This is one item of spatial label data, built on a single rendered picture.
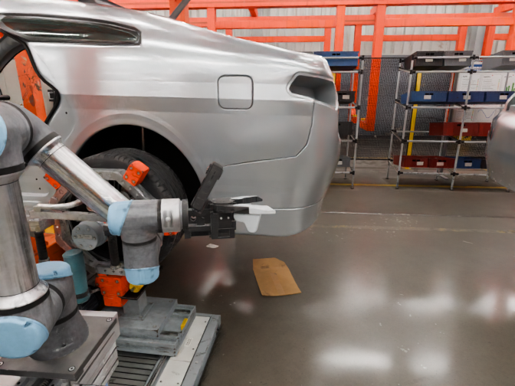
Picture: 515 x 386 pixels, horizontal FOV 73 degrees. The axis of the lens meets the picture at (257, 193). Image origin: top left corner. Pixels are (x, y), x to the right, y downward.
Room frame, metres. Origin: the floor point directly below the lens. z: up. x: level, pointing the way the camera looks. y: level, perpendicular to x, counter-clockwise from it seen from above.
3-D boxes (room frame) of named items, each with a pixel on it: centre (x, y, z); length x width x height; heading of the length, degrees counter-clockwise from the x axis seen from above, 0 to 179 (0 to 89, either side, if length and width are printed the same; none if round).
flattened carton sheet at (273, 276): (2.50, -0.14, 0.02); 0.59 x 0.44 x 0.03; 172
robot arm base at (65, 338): (0.80, 0.55, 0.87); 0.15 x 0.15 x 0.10
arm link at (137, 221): (0.71, 0.27, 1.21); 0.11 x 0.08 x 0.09; 100
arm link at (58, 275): (0.79, 0.55, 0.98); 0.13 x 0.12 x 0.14; 10
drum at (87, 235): (1.52, 0.76, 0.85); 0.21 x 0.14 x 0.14; 172
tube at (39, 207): (1.48, 0.86, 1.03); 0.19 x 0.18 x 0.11; 172
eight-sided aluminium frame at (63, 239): (1.59, 0.74, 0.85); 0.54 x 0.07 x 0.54; 82
